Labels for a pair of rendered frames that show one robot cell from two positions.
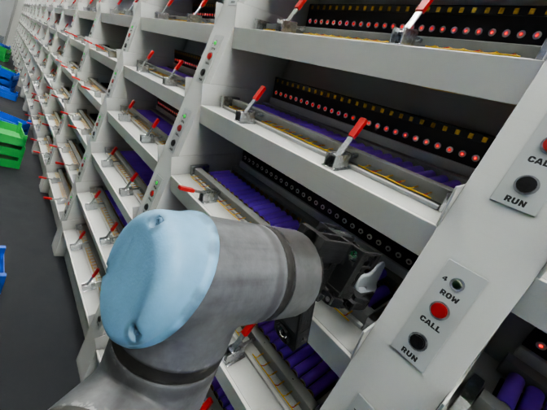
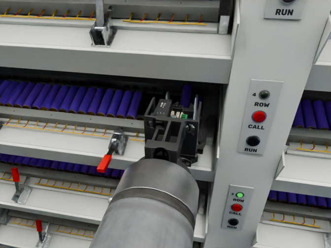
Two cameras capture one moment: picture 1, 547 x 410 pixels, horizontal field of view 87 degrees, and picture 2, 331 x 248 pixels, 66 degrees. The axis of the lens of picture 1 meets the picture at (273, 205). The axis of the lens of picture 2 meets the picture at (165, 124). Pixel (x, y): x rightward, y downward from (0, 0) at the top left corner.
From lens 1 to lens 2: 17 cm
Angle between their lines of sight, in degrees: 36
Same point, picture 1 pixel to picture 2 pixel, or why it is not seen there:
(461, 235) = (253, 57)
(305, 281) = (193, 201)
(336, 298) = (193, 158)
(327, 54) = not seen: outside the picture
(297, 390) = not seen: hidden behind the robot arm
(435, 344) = (264, 136)
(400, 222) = (200, 67)
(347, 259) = (187, 132)
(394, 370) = (245, 162)
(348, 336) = (202, 157)
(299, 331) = not seen: hidden behind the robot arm
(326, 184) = (112, 63)
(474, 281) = (275, 86)
